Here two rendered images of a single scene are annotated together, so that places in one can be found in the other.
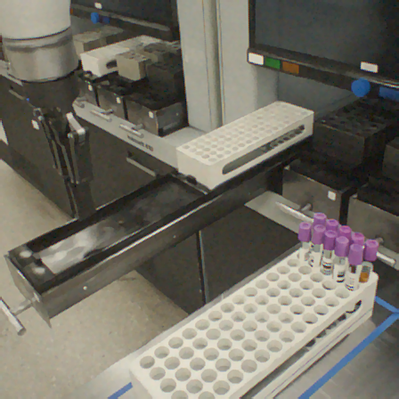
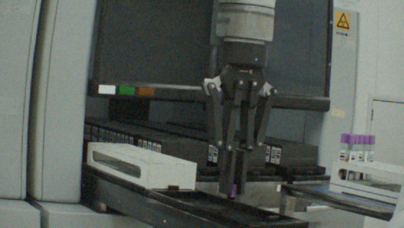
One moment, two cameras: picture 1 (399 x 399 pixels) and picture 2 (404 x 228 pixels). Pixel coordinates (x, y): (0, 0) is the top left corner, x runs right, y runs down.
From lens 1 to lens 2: 1.67 m
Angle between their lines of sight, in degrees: 82
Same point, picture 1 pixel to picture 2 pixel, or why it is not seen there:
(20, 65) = (269, 27)
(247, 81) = (77, 120)
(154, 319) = not seen: outside the picture
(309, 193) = not seen: hidden behind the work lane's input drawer
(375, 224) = (255, 197)
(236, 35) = (69, 73)
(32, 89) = (264, 49)
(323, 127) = (172, 143)
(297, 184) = not seen: hidden behind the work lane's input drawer
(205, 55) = (23, 101)
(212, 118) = (23, 177)
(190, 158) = (172, 166)
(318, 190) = (208, 189)
